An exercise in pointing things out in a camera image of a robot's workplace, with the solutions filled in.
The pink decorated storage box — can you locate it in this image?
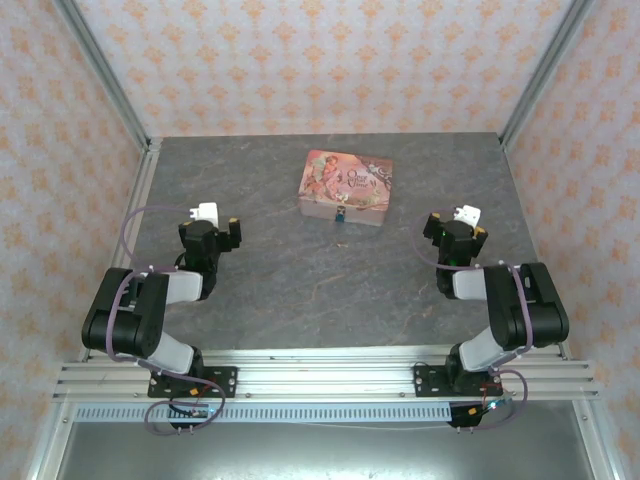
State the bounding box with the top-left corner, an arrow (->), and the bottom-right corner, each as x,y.
298,148 -> 395,227

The small electronics board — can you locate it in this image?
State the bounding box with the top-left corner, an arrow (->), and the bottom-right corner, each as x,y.
169,402 -> 217,419
469,397 -> 512,417

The aluminium front beam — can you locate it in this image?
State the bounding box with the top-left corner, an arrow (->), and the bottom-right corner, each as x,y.
52,348 -> 601,402

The grey metal panel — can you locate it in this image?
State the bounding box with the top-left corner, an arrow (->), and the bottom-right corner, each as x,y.
54,419 -> 612,480

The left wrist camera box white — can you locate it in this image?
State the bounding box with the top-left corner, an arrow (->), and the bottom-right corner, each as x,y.
188,201 -> 221,229

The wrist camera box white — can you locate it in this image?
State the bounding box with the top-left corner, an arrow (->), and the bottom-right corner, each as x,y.
188,201 -> 221,229
452,203 -> 482,229

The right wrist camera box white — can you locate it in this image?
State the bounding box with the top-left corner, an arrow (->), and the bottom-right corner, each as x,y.
452,203 -> 482,229

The aluminium side rail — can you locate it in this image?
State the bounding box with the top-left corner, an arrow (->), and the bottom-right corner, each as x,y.
74,139 -> 164,364
498,133 -> 572,360

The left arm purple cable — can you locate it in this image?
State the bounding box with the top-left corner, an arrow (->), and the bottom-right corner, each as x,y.
106,204 -> 227,435

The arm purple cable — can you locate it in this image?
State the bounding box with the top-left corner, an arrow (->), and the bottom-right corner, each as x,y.
106,204 -> 227,435
417,209 -> 532,432

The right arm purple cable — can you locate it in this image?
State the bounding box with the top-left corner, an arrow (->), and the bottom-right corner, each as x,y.
417,209 -> 532,432

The aluminium frame post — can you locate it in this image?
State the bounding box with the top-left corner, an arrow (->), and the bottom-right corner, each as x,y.
52,0 -> 164,151
497,0 -> 599,151

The white slotted cable duct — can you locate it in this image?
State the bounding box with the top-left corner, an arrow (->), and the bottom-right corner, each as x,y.
74,403 -> 454,424

